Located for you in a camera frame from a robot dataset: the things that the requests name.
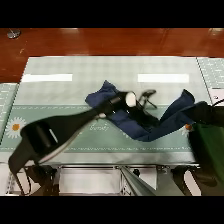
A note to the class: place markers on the dark blue shirt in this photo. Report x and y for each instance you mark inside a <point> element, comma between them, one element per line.
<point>173,116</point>

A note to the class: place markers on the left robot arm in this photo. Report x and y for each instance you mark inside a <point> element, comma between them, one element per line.
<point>60,128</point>

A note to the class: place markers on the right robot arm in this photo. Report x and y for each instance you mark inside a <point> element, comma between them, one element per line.
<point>208,115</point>

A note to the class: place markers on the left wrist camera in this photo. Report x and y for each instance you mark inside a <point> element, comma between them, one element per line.
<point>146,95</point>

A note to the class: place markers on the silver frame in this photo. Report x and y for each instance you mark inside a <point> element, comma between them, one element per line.
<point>110,166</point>

